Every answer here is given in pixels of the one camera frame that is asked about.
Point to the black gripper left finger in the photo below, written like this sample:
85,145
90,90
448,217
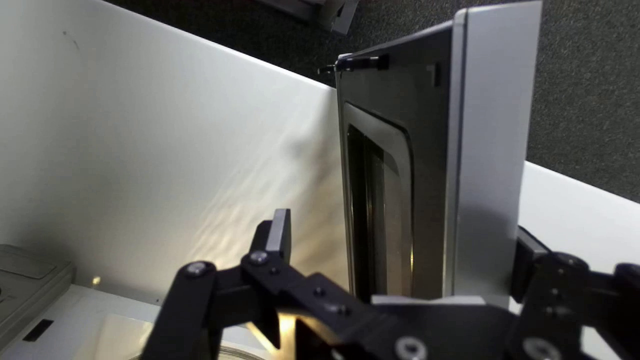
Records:
292,306

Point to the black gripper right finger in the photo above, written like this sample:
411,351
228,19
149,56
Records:
580,301

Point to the black microwave door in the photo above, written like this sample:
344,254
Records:
492,153

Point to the silver microwave body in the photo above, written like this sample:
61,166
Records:
67,321

